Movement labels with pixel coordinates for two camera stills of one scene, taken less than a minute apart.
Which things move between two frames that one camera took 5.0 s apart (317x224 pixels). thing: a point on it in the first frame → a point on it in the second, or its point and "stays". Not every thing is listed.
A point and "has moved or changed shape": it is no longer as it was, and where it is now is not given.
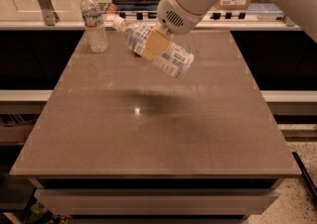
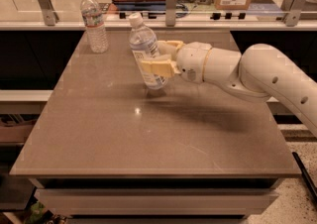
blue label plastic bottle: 174,59 has moved or changed shape
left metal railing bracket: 50,14 stays
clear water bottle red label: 92,19 stays
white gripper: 172,12 → 192,58
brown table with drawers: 122,141 stays
